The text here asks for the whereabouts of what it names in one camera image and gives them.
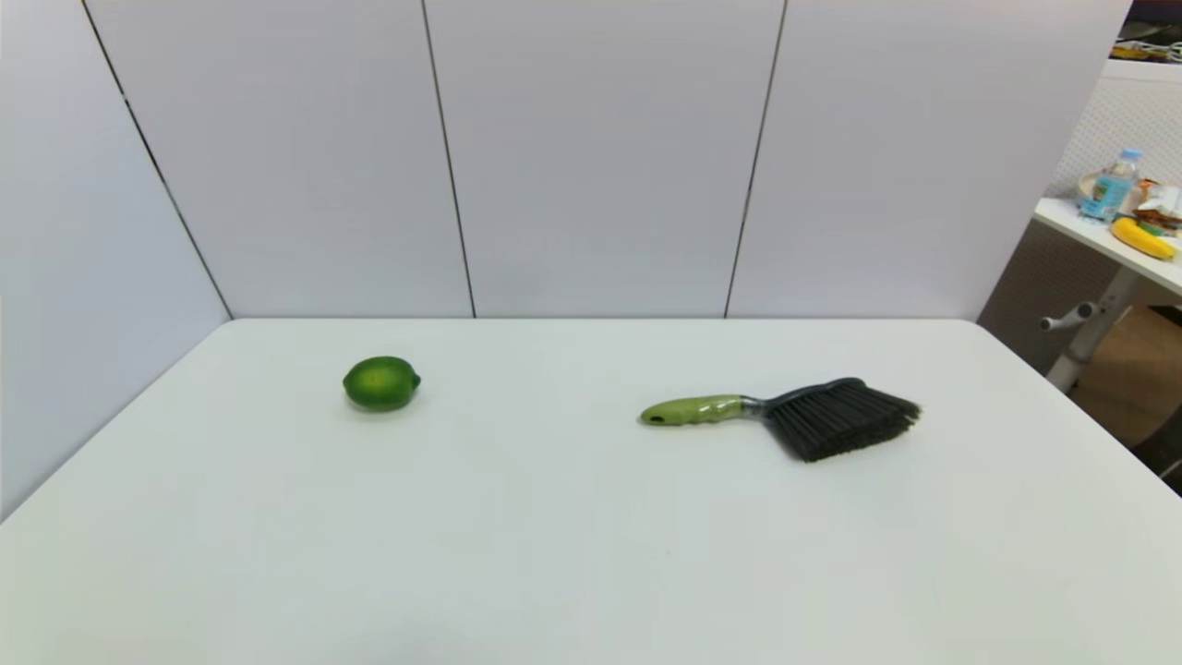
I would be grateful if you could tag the green lime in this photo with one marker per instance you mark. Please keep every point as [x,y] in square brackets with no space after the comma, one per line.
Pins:
[380,383]

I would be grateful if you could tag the white side table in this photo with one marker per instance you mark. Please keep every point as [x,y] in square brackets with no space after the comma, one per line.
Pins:
[1099,305]

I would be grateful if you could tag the clear water bottle blue label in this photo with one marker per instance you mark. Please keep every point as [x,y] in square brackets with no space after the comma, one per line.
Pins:
[1113,189]

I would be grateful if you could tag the yellow banana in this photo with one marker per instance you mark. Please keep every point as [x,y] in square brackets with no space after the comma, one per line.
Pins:
[1140,238]

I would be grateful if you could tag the white snack packet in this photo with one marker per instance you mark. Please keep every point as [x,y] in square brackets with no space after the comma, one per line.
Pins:
[1162,201]

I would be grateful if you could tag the black chair base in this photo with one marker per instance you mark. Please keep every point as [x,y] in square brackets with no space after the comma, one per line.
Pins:
[1165,457]

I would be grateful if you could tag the yellow black shelf clutter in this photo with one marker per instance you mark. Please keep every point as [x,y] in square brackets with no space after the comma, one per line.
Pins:
[1150,48]

